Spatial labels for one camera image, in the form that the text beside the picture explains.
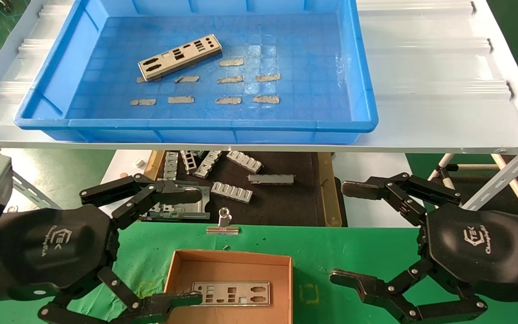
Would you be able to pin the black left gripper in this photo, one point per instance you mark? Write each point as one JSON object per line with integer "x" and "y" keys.
{"x": 52, "y": 247}

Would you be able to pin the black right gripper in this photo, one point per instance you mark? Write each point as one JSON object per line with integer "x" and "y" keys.
{"x": 479, "y": 252}

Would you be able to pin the silver slotted shield plate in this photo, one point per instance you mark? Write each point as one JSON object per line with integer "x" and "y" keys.
{"x": 221, "y": 292}

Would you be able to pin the brown cardboard box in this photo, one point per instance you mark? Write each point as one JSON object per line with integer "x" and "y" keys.
{"x": 232, "y": 272}

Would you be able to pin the wooden framed black tray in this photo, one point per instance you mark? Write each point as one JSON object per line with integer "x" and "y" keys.
{"x": 286, "y": 202}

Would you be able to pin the blue plastic tray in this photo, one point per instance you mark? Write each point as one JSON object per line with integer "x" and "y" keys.
{"x": 286, "y": 45}

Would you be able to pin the large grey metal plate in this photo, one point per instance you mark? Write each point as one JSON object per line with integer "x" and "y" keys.
{"x": 189, "y": 211}

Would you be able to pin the silver binder clip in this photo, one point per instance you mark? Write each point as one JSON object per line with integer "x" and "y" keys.
{"x": 224, "y": 223}

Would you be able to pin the grey slotted metal part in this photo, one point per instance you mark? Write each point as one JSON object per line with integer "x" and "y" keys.
{"x": 208, "y": 163}
{"x": 188, "y": 161}
{"x": 232, "y": 192}
{"x": 171, "y": 164}
{"x": 244, "y": 161}

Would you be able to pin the small white cube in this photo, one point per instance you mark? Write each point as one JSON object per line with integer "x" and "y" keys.
{"x": 140, "y": 162}

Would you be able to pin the white pipe rack black joints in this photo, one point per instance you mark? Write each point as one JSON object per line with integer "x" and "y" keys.
{"x": 445, "y": 160}

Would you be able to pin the green cloth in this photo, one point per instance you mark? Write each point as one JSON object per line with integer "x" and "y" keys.
{"x": 277, "y": 238}

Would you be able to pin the perforated steel angle brace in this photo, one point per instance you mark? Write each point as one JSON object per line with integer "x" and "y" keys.
{"x": 497, "y": 183}
{"x": 29, "y": 191}

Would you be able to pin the grey flat metal bar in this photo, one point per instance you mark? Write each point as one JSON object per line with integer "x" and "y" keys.
{"x": 271, "y": 179}

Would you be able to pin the grey tape scrap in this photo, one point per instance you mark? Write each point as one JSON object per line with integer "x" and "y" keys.
{"x": 268, "y": 77}
{"x": 228, "y": 100}
{"x": 232, "y": 62}
{"x": 180, "y": 99}
{"x": 266, "y": 99}
{"x": 187, "y": 79}
{"x": 140, "y": 80}
{"x": 230, "y": 79}
{"x": 143, "y": 102}

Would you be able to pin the white corrugated shelf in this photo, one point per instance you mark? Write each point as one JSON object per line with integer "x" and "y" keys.
{"x": 421, "y": 67}

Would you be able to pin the silver round-holed shield plate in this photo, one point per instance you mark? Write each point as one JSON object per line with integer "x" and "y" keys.
{"x": 169, "y": 63}

